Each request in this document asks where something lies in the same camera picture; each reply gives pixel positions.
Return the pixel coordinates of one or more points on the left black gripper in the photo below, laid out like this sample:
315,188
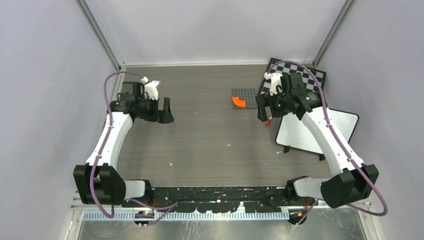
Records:
164,116

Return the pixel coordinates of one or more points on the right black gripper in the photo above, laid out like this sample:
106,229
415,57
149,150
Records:
264,100

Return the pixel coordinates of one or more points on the red whiteboard marker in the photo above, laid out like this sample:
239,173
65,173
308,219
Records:
267,123

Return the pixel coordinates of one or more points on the white whiteboard with black frame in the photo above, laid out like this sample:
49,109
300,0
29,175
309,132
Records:
313,133

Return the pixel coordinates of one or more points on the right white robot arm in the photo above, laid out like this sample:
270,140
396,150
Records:
352,180

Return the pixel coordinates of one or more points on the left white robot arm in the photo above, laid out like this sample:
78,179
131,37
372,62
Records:
98,181

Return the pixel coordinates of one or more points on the grey lego baseplate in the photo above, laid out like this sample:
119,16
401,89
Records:
247,94

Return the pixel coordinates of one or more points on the orange curved lego piece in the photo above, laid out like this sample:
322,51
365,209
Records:
239,103

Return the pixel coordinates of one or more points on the black white checkerboard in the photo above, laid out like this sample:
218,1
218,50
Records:
288,68

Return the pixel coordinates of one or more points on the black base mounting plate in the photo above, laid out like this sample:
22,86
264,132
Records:
254,199

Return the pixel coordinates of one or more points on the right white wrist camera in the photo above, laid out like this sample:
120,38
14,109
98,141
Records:
273,82

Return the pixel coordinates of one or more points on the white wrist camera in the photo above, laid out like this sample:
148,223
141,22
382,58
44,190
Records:
273,82
151,88

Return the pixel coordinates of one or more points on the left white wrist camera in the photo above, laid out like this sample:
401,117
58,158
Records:
151,88

